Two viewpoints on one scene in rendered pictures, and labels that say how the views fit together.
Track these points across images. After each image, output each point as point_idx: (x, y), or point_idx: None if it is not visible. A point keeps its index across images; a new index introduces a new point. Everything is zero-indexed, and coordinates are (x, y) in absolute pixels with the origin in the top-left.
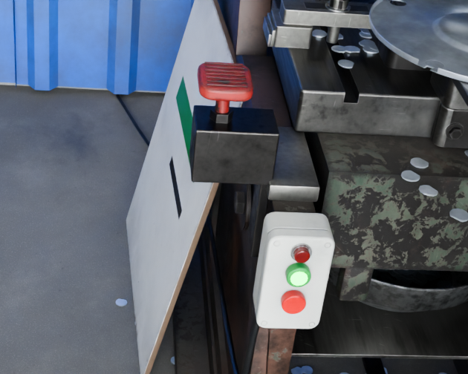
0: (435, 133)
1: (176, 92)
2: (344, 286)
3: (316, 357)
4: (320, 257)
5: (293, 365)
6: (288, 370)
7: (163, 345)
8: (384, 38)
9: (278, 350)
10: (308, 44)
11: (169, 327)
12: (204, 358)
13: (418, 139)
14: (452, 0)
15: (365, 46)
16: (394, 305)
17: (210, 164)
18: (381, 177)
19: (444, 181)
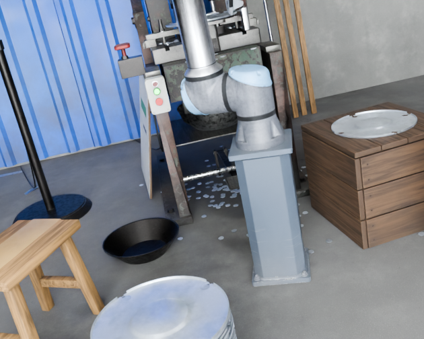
0: None
1: (140, 104)
2: (184, 107)
3: (215, 178)
4: (161, 84)
5: (206, 182)
6: (204, 183)
7: (157, 190)
8: (167, 25)
9: (167, 130)
10: (156, 44)
11: (159, 185)
12: (171, 185)
13: None
14: None
15: (174, 41)
16: (213, 121)
17: (125, 71)
18: (180, 64)
19: None
